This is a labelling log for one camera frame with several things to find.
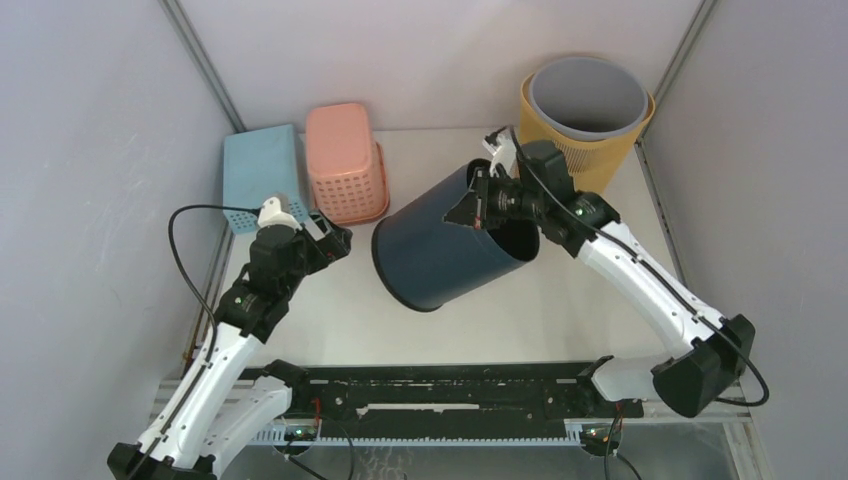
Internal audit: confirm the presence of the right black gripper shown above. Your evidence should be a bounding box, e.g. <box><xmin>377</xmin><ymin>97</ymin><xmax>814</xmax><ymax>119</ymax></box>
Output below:
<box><xmin>443</xmin><ymin>168</ymin><xmax>544</xmax><ymax>231</ymax></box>

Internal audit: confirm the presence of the pink plastic basket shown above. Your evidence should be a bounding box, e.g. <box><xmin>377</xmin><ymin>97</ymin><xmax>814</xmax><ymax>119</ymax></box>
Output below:
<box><xmin>305</xmin><ymin>103</ymin><xmax>390</xmax><ymax>225</ymax></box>

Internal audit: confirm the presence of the dark blue cylindrical bin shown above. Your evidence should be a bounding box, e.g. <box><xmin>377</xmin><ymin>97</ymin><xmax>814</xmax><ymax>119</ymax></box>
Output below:
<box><xmin>371</xmin><ymin>159</ymin><xmax>540</xmax><ymax>312</ymax></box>

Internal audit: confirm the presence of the blue plastic basket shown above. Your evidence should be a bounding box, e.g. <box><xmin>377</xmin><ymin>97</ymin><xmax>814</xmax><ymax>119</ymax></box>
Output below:
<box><xmin>222</xmin><ymin>124</ymin><xmax>313</xmax><ymax>235</ymax></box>

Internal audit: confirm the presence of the grey bin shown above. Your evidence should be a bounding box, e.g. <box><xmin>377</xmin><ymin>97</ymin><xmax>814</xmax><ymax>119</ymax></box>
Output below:
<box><xmin>527</xmin><ymin>56</ymin><xmax>650</xmax><ymax>142</ymax></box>

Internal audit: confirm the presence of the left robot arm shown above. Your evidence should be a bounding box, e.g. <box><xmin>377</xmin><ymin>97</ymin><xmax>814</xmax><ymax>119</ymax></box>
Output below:
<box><xmin>107</xmin><ymin>211</ymin><xmax>353</xmax><ymax>479</ymax></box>

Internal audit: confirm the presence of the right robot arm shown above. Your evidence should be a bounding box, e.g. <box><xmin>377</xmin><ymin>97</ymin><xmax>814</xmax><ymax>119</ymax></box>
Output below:
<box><xmin>443</xmin><ymin>141</ymin><xmax>762</xmax><ymax>418</ymax></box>

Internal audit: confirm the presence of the yellow perforated bin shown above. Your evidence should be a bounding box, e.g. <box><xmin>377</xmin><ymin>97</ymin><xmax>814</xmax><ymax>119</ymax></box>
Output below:
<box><xmin>517</xmin><ymin>72</ymin><xmax>656</xmax><ymax>193</ymax></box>

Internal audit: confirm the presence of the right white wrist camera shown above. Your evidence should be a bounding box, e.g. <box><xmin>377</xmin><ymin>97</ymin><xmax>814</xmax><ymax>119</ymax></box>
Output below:
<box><xmin>483</xmin><ymin>126</ymin><xmax>517</xmax><ymax>177</ymax></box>

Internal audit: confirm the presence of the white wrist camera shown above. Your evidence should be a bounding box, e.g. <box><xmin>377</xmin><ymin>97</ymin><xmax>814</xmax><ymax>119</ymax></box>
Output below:
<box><xmin>257</xmin><ymin>195</ymin><xmax>299</xmax><ymax>230</ymax></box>
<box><xmin>483</xmin><ymin>126</ymin><xmax>517</xmax><ymax>177</ymax></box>

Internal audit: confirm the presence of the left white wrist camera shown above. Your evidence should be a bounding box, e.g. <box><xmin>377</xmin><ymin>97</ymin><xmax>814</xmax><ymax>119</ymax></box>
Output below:
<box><xmin>257</xmin><ymin>195</ymin><xmax>299</xmax><ymax>230</ymax></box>

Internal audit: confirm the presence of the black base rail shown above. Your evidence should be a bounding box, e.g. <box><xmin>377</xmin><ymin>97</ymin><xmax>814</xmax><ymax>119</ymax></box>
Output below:
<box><xmin>286</xmin><ymin>362</ymin><xmax>644</xmax><ymax>432</ymax></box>

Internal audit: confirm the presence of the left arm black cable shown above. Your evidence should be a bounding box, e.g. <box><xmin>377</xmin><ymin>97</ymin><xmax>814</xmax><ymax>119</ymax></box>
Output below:
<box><xmin>167</xmin><ymin>203</ymin><xmax>263</xmax><ymax>399</ymax></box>

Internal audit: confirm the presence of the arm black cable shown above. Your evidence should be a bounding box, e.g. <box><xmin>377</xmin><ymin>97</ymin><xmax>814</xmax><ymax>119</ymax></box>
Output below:
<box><xmin>506</xmin><ymin>125</ymin><xmax>771</xmax><ymax>408</ymax></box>
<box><xmin>167</xmin><ymin>203</ymin><xmax>263</xmax><ymax>399</ymax></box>

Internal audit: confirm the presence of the white slotted cable duct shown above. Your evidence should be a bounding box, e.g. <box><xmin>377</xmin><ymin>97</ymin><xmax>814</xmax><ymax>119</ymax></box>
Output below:
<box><xmin>248</xmin><ymin>422</ymin><xmax>585</xmax><ymax>447</ymax></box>

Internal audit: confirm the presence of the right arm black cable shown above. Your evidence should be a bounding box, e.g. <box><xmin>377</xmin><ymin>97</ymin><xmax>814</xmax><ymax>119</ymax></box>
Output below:
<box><xmin>506</xmin><ymin>125</ymin><xmax>771</xmax><ymax>408</ymax></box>

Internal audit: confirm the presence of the aluminium frame rail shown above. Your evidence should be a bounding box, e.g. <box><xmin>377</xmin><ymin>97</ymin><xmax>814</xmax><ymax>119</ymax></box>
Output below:
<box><xmin>639</xmin><ymin>397</ymin><xmax>753</xmax><ymax>425</ymax></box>

